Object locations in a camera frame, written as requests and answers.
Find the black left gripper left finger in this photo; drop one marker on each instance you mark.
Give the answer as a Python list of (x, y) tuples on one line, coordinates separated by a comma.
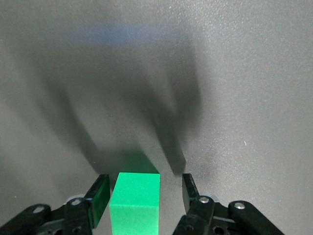
[(97, 198)]

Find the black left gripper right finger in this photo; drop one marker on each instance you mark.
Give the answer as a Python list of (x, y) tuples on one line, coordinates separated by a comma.
[(193, 208)]

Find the green cube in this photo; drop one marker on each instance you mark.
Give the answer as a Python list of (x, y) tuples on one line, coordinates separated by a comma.
[(134, 203)]

